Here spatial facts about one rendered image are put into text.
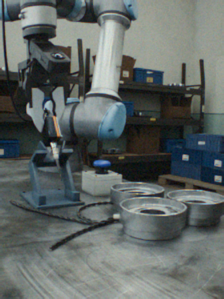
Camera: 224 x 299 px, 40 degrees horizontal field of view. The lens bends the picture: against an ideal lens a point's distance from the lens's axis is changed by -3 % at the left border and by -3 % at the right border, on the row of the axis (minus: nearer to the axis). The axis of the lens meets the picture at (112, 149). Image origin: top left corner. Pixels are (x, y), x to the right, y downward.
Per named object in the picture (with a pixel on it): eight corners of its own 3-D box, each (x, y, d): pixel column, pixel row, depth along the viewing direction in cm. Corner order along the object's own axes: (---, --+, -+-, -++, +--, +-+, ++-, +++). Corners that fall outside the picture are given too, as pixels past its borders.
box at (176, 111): (193, 119, 507) (194, 96, 504) (170, 118, 490) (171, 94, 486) (179, 119, 544) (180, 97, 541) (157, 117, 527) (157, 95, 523)
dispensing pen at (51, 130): (57, 176, 58) (41, 102, 65) (51, 185, 61) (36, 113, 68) (69, 175, 59) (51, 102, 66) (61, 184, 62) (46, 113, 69)
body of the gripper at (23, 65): (49, 88, 72) (46, 37, 70) (66, 85, 65) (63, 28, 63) (17, 90, 68) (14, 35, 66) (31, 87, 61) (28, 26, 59)
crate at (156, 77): (149, 87, 513) (149, 73, 511) (163, 85, 480) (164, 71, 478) (122, 84, 486) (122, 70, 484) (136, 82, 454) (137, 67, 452)
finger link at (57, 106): (58, 127, 72) (51, 87, 70) (70, 127, 68) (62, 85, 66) (45, 129, 71) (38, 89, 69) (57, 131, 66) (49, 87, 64)
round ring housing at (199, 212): (214, 210, 61) (215, 189, 61) (231, 227, 51) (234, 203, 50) (162, 209, 61) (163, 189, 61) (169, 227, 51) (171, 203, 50)
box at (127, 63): (137, 83, 457) (138, 57, 453) (103, 79, 425) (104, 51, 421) (121, 84, 491) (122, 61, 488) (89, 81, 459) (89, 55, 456)
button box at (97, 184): (121, 193, 73) (122, 173, 73) (94, 196, 70) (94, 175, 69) (106, 187, 80) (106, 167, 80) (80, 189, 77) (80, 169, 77)
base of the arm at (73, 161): (33, 166, 108) (33, 137, 107) (73, 165, 115) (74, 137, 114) (45, 173, 95) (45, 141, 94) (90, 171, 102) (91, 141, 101)
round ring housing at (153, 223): (181, 221, 54) (182, 198, 54) (189, 243, 44) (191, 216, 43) (121, 217, 55) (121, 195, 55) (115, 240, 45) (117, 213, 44)
